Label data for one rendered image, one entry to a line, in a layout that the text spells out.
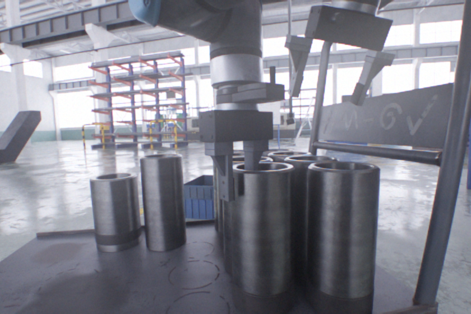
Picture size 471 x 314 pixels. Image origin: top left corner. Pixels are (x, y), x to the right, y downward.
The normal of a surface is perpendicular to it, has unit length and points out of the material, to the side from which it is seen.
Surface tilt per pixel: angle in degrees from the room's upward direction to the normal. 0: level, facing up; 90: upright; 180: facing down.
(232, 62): 90
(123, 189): 90
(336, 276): 90
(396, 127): 82
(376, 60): 113
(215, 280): 0
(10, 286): 0
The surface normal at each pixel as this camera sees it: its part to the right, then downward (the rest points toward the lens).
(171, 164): 0.69, 0.06
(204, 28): 0.29, 0.95
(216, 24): 0.47, 0.83
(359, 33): 0.11, 0.50
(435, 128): -0.98, -0.09
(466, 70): -0.72, -0.02
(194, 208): -0.25, 0.11
